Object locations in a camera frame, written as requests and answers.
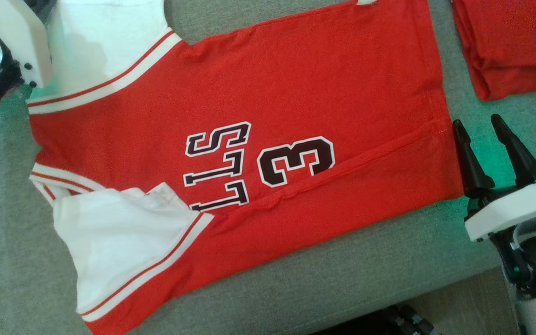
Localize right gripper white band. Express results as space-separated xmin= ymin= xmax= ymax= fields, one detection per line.
xmin=454 ymin=114 xmax=536 ymax=241

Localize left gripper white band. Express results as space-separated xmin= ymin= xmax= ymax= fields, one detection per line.
xmin=0 ymin=0 xmax=57 ymax=124

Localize red shorts white stripes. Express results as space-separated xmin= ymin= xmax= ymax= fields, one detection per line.
xmin=451 ymin=0 xmax=536 ymax=101

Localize red white basketball jersey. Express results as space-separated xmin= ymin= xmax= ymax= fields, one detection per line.
xmin=27 ymin=0 xmax=465 ymax=335

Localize grey sofa seat cushion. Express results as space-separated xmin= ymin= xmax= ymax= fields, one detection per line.
xmin=0 ymin=0 xmax=536 ymax=335

